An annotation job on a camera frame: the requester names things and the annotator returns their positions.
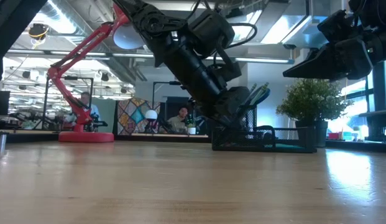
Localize colourful patterned panel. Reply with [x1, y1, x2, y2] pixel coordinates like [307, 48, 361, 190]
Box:
[117, 97, 162, 136]

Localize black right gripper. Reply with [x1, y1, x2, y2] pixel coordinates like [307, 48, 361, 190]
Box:
[282, 29, 386, 82]

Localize blue sticky note pad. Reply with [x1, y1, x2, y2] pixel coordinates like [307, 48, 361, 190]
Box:
[267, 142, 305, 149]

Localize red desk lamp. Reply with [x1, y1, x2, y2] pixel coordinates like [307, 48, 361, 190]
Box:
[47, 3, 145, 143]

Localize yellow black ceiling device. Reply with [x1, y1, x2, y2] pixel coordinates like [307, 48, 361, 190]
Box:
[27, 23, 50, 40]

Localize long ceiling light strip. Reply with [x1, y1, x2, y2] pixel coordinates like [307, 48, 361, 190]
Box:
[6, 49, 295, 65]

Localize small silver metal post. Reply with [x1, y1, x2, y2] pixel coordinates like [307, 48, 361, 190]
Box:
[0, 132, 9, 153]

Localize white globe lamp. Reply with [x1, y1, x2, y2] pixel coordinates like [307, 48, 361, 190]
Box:
[144, 109, 159, 123]

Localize black aluminium table frame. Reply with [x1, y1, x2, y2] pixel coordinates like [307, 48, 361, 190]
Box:
[0, 129, 386, 154]

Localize small white plant pot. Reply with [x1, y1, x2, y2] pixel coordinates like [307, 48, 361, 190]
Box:
[186, 114, 197, 135]

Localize black background cabinet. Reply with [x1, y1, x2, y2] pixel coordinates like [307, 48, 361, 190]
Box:
[160, 96, 212, 136]

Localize black mesh desk organizer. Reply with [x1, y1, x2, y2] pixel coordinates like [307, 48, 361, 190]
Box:
[211, 104, 318, 154]

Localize dark grey side desk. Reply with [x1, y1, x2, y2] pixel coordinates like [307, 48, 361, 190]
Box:
[359, 109, 386, 142]

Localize black background monitor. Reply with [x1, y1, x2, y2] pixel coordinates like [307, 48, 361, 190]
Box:
[0, 90, 11, 116]

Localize person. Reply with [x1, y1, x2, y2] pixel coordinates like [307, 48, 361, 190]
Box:
[64, 91, 102, 131]
[165, 105, 194, 134]

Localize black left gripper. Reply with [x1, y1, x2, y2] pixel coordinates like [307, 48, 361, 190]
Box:
[200, 86, 252, 128]

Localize black left camera cable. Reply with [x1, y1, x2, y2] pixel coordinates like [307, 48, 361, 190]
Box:
[186, 0, 259, 68]

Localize blue handled scissors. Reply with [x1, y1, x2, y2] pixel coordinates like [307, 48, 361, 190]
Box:
[253, 88, 272, 108]

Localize potted green plant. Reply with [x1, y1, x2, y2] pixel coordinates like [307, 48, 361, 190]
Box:
[275, 77, 352, 148]

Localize black upright pole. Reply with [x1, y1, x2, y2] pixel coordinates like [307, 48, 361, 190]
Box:
[371, 60, 386, 141]

